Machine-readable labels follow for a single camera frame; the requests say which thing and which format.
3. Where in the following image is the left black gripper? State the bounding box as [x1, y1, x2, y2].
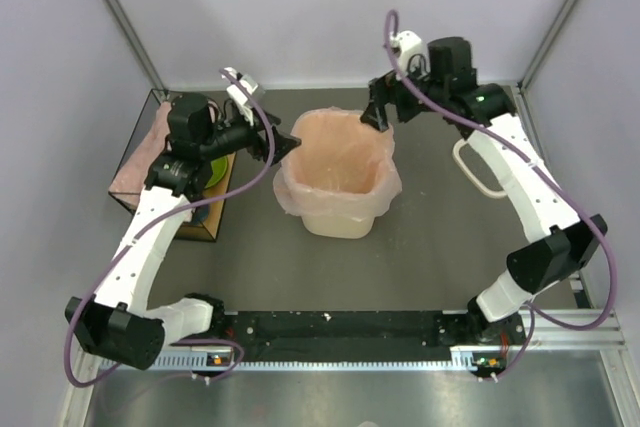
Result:
[199, 105, 301, 166]

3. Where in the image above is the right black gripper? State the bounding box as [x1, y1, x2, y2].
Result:
[362, 55, 450, 132]

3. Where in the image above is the pink plastic trash bag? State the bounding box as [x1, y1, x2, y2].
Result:
[272, 105, 404, 222]

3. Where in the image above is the cream plastic trash bin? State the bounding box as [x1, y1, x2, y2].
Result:
[279, 107, 396, 239]

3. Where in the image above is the cream bin rim ring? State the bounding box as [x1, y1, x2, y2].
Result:
[452, 139, 509, 198]

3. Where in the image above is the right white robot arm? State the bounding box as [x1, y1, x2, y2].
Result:
[360, 31, 607, 343]

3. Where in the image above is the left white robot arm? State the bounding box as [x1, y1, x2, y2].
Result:
[64, 93, 301, 370]

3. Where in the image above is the green roll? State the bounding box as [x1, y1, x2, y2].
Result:
[205, 156, 229, 189]

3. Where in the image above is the blue roll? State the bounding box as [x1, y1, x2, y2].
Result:
[191, 205, 210, 224]

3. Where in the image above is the pink folded bag stack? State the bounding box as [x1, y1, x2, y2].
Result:
[108, 97, 171, 213]

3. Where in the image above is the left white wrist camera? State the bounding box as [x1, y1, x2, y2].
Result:
[222, 67, 264, 126]

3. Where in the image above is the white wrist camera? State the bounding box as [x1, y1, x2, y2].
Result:
[222, 67, 264, 126]
[390, 30, 428, 76]

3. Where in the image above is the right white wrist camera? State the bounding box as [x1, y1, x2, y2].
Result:
[390, 30, 428, 76]

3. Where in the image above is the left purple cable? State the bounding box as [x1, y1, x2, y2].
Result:
[64, 69, 276, 401]

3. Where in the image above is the purple cable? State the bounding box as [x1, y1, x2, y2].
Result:
[382, 9, 618, 382]
[64, 69, 276, 401]

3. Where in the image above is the black wire frame box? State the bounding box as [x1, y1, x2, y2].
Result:
[136, 89, 224, 242]

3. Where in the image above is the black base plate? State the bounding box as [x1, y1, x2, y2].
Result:
[199, 310, 525, 347]

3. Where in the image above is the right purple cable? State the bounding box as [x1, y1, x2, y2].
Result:
[382, 9, 618, 382]

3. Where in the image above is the grey slotted cable duct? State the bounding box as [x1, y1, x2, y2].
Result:
[99, 346, 506, 373]

